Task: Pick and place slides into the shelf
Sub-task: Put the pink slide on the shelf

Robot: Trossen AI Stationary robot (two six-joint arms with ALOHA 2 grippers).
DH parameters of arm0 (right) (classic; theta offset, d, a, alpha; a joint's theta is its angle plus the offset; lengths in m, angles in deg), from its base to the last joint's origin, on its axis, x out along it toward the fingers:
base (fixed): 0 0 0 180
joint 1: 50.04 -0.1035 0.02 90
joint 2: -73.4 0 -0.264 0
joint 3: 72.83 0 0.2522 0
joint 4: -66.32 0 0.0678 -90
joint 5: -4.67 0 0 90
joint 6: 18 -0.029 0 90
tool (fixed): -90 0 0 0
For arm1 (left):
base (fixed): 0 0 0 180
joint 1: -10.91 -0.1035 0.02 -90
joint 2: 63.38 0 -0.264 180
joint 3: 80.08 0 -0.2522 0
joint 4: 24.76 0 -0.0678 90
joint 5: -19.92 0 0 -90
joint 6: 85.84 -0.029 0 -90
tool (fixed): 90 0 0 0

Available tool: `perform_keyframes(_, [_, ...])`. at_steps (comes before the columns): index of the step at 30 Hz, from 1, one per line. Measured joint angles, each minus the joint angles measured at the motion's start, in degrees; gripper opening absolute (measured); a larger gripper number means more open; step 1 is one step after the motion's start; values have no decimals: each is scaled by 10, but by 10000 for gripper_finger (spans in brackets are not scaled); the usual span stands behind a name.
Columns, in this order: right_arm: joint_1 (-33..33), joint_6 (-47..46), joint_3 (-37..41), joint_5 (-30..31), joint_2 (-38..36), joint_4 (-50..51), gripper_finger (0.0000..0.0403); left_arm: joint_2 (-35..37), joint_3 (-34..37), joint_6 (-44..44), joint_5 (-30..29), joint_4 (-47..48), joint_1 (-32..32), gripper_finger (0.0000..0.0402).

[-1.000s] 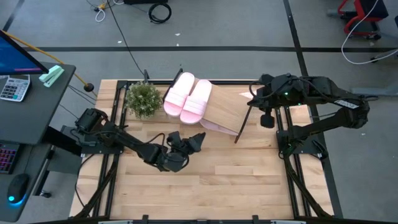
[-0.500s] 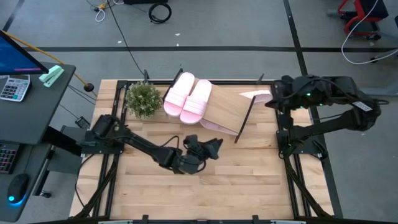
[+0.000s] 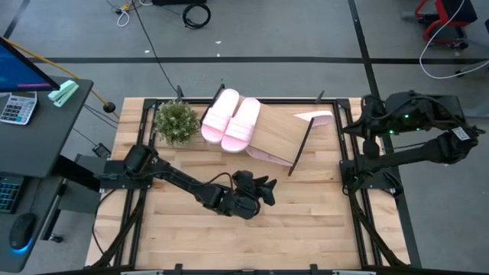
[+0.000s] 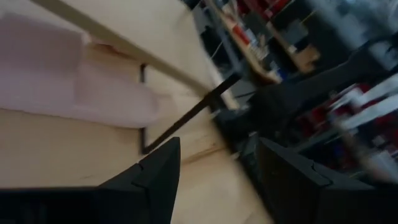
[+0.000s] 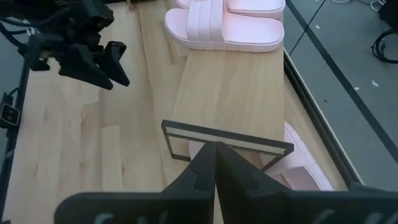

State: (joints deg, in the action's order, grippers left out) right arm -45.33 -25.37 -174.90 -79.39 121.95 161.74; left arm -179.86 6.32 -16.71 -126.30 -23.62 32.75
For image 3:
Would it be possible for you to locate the grey desk calculator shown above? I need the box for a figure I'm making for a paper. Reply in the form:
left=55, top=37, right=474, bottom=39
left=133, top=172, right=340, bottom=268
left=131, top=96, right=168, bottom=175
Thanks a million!
left=0, top=91, right=39, bottom=126

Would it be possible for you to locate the short white looped cable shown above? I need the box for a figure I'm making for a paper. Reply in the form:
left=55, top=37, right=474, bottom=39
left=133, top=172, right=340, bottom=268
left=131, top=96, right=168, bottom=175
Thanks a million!
left=116, top=9, right=131, bottom=28

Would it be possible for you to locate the yellow cable with black ball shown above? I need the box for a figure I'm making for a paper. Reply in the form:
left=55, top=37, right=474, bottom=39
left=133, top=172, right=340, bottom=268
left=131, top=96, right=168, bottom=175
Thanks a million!
left=0, top=37, right=120, bottom=118

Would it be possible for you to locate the coiled black cable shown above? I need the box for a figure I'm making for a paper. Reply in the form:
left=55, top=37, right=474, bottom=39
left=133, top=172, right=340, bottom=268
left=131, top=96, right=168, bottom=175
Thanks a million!
left=181, top=2, right=212, bottom=31

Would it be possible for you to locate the pink foam slide sandal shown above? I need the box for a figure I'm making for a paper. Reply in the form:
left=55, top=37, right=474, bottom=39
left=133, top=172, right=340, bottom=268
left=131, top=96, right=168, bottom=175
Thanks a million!
left=244, top=144, right=295, bottom=168
left=220, top=96, right=262, bottom=154
left=200, top=88, right=241, bottom=145

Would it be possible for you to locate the black power adapter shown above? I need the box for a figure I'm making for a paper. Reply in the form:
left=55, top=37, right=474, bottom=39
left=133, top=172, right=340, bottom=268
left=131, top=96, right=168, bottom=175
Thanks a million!
left=92, top=141, right=113, bottom=160

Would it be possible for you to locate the black keyboard blue backlight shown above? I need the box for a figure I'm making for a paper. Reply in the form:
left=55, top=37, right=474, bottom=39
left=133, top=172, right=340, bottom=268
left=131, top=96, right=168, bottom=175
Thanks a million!
left=0, top=173, right=23, bottom=215

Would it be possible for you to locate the long white cable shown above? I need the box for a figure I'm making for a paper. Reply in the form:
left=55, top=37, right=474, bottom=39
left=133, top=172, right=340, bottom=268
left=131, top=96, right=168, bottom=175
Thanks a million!
left=419, top=0, right=489, bottom=80

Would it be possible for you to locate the black office desk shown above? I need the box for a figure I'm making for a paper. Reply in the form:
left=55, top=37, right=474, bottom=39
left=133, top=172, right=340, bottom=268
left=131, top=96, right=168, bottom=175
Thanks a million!
left=0, top=76, right=95, bottom=274

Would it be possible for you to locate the computer monitor blue screen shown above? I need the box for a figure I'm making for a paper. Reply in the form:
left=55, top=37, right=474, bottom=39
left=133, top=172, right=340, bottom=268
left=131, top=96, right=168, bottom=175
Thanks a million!
left=0, top=36, right=61, bottom=94

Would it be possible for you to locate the long black floor cable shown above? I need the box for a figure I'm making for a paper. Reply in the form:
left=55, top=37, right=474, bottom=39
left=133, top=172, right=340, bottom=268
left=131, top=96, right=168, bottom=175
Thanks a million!
left=131, top=0, right=180, bottom=95

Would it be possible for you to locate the wooden shelf with black legs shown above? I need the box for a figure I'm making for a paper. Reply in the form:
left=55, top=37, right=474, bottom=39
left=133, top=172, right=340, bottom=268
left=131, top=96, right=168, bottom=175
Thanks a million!
left=199, top=82, right=316, bottom=178

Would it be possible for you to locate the mint green stapler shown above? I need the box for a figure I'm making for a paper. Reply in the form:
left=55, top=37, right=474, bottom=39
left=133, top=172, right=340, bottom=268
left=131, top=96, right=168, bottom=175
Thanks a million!
left=47, top=79, right=80, bottom=108

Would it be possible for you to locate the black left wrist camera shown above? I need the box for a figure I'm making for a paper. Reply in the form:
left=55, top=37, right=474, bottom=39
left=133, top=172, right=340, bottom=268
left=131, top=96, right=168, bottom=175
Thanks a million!
left=232, top=170, right=256, bottom=189

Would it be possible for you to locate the black computer mouse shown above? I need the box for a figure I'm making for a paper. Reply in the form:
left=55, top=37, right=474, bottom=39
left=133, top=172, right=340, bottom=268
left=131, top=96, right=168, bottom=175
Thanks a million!
left=8, top=212, right=37, bottom=251

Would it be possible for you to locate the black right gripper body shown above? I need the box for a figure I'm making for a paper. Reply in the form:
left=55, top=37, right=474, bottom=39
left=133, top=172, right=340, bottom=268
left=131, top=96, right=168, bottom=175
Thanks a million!
left=358, top=95, right=389, bottom=141

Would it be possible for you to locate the green artificial plant black pot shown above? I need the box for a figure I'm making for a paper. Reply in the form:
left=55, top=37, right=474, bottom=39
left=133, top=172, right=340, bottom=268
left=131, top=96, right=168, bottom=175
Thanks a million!
left=154, top=99, right=200, bottom=148

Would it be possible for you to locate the black aluminium table frame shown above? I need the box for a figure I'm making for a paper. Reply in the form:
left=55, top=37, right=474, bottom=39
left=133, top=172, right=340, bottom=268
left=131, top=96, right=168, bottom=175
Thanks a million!
left=86, top=97, right=423, bottom=275

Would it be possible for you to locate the red and black rolling stool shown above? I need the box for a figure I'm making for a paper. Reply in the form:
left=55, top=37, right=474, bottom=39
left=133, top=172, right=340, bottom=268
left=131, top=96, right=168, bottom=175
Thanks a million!
left=401, top=0, right=478, bottom=50

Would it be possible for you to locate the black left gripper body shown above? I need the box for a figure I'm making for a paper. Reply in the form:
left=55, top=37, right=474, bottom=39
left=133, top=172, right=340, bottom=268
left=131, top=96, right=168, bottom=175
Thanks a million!
left=225, top=185, right=264, bottom=219

